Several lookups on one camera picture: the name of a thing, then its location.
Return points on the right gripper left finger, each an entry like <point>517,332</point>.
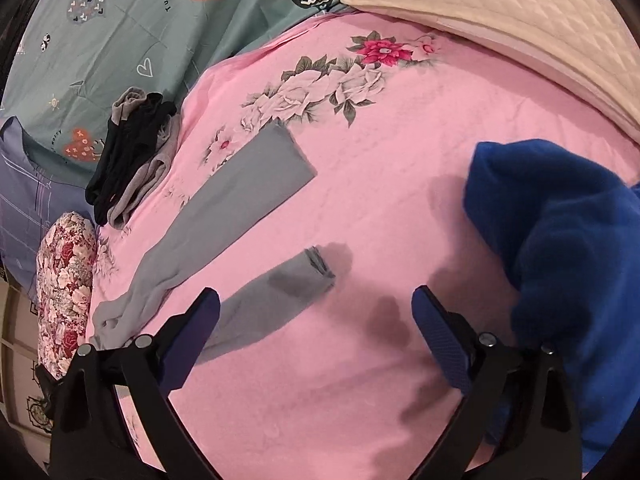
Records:
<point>90,437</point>

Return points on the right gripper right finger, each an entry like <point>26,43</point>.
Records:
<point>516,418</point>

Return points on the grey-green fleece pants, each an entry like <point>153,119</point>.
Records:
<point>259,178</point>

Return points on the red floral pillow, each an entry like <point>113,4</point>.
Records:
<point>64,272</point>

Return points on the blue fleece garment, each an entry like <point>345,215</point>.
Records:
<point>566,230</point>

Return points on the blue plaid sheet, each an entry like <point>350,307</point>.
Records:
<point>30,204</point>

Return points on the folded grey pants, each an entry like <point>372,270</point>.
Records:
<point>148,177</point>

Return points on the folded black pants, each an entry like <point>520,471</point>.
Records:
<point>132,138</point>

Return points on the pink floral bed sheet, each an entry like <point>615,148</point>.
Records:
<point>389,114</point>

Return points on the teal heart-print sheet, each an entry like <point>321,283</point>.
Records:
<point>65,62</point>

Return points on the cream quilted pillow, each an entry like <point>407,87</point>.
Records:
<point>585,46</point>

